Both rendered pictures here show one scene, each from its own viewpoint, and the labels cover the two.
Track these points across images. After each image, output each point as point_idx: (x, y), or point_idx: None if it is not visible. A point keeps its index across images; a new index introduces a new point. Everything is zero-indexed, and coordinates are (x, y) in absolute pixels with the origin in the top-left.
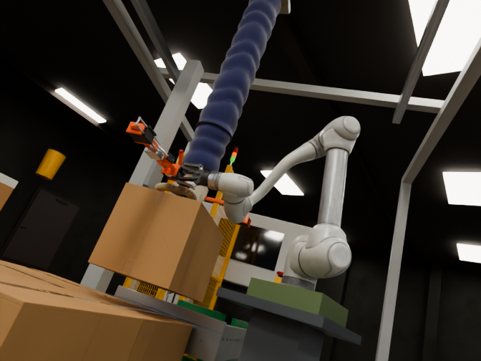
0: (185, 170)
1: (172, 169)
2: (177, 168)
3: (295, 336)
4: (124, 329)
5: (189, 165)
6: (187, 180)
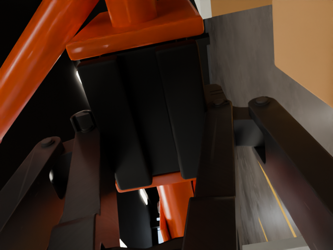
0: (101, 147)
1: (191, 188)
2: (156, 185)
3: None
4: None
5: (52, 226)
6: (236, 180)
